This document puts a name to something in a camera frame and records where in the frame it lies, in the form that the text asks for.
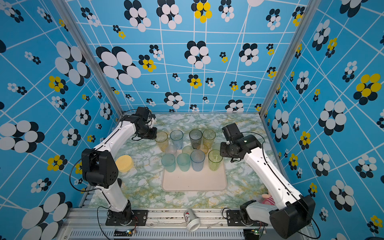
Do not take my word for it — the clear textured glass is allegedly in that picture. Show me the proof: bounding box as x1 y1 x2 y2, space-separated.
166 145 177 155

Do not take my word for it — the green circuit board left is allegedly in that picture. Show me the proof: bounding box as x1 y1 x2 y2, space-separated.
114 230 133 237

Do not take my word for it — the pink plush doll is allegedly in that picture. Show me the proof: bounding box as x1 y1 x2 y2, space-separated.
262 194 275 206

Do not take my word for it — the pink rectangular tray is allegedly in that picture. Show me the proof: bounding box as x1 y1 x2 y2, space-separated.
161 151 227 192

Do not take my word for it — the pale green textured glass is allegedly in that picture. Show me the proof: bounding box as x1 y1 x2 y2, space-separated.
212 143 221 151

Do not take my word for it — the teal textured glass front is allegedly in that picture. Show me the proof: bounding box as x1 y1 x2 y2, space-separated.
161 154 176 173

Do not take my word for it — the light green textured glass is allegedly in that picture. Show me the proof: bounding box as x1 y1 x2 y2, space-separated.
182 146 194 155

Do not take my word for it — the green clear glass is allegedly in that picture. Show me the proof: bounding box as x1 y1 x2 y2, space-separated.
208 150 223 171

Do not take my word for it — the light blue short glass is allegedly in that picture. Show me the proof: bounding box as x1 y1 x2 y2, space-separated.
190 150 206 172

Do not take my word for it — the green circuit board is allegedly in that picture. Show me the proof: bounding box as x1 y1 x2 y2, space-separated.
114 230 133 237
243 229 260 239

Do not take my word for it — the short amber glass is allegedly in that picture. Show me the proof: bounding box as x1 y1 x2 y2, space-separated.
199 144 209 154

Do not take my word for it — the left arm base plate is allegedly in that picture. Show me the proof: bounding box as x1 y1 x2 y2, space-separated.
106 210 149 226

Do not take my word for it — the tall olive yellow glass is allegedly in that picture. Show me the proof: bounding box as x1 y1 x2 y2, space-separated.
203 129 216 149

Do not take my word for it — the tall blue glass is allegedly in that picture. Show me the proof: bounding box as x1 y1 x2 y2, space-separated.
170 130 184 150

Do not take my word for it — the yellow round sponge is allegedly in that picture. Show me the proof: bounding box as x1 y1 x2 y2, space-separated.
115 155 134 173

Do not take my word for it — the tall grey glass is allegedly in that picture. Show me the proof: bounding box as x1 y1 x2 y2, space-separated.
189 129 203 150

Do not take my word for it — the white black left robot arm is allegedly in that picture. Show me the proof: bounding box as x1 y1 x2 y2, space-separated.
82 107 157 226

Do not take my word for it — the green circuit board right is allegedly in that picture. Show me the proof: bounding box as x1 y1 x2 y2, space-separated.
243 229 260 239

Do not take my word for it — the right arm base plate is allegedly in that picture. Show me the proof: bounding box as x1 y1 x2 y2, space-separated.
224 210 268 228

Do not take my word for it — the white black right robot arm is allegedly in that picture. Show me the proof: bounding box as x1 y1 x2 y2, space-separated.
220 123 316 239

